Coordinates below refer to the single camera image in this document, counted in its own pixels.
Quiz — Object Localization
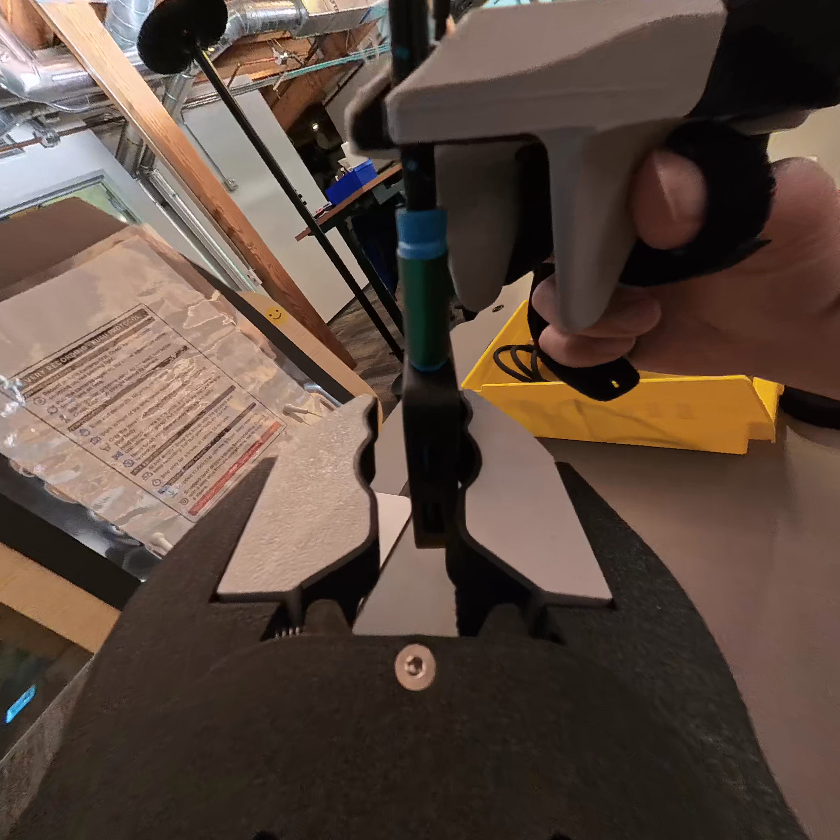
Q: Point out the black round-base pole stand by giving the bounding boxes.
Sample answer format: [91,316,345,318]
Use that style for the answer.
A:
[136,0,406,362]

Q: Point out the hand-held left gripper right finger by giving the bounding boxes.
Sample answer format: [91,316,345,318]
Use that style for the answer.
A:
[455,390,616,605]

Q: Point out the wooden document stand white base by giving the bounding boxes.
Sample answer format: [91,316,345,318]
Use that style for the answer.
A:
[0,289,416,657]

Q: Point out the laminated instruction sheet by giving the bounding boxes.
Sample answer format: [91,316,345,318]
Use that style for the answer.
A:
[0,236,342,565]

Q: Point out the wooden beam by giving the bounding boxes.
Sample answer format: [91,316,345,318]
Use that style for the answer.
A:
[26,0,358,368]

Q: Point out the braided hdmi cable green plugs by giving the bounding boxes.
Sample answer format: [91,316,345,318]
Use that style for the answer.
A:
[387,0,455,376]

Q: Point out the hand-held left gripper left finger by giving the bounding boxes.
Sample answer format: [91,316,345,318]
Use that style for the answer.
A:
[215,394,383,605]

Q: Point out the wooden side table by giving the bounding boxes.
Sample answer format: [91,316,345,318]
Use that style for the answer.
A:
[295,164,404,316]

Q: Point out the yellow plastic bin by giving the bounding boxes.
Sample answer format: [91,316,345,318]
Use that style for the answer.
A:
[459,298,786,455]

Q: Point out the blue storage bin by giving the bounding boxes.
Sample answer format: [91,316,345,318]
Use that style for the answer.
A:
[325,159,378,204]

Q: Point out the silver ventilation ducts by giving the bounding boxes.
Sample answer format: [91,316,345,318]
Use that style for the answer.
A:
[0,0,395,139]

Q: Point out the thin black switch cable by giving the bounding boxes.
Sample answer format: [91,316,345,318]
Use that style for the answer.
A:
[492,341,549,385]

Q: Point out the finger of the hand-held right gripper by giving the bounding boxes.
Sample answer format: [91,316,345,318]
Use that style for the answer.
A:
[344,0,728,158]
[433,140,527,311]

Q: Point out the person's right hand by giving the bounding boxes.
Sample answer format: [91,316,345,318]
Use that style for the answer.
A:
[532,151,840,396]

